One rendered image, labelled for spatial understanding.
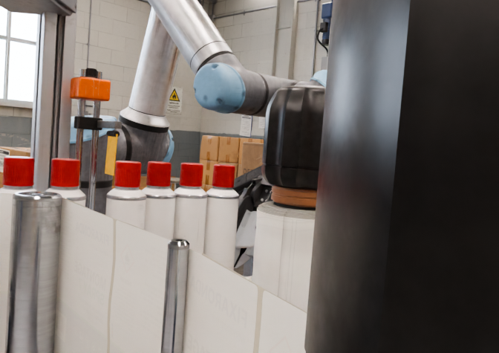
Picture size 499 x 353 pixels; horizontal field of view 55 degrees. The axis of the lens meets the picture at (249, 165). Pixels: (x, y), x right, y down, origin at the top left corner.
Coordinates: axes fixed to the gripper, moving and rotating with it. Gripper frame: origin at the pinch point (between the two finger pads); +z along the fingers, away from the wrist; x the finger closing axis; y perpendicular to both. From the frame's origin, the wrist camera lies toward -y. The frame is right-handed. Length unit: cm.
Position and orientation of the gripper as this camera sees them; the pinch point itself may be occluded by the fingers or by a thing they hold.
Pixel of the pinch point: (234, 258)
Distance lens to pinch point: 78.4
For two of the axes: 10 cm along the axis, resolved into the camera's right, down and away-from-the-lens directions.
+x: 6.5, 5.2, 5.5
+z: -4.6, 8.5, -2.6
